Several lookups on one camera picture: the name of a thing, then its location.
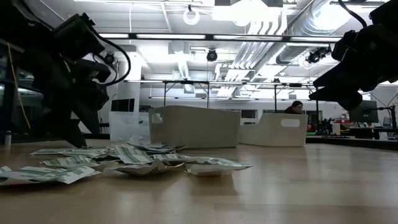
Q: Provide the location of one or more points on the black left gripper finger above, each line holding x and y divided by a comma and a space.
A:
66, 130
91, 119

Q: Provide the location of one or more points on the person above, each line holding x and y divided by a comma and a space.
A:
295, 107

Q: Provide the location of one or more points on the white cylinder container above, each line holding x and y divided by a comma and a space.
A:
336, 128

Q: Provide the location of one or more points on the light grey plastic bin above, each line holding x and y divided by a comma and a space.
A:
196, 127

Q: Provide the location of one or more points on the black computer monitor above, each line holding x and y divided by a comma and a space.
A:
368, 113
122, 105

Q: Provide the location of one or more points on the small white cup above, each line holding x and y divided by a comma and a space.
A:
7, 138

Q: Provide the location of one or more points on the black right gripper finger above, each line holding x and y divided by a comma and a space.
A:
339, 98
345, 77

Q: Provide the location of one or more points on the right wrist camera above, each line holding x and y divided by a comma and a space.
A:
385, 12

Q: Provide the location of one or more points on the clear plastic bin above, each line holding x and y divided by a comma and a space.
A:
127, 124

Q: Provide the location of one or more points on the green-striped adhesive bandage packet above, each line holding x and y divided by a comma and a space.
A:
217, 161
46, 174
77, 152
130, 154
161, 147
4, 170
71, 161

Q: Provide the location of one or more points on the black metal rig frame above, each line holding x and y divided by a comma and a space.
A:
295, 84
186, 82

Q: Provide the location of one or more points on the long overhead light bar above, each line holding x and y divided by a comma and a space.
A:
217, 36

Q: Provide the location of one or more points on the white plastic bin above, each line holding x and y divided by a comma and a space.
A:
273, 135

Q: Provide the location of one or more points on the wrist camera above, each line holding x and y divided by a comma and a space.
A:
77, 37
385, 12

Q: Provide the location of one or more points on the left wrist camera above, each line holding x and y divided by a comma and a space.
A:
77, 37

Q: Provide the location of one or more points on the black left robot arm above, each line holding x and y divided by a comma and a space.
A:
25, 31

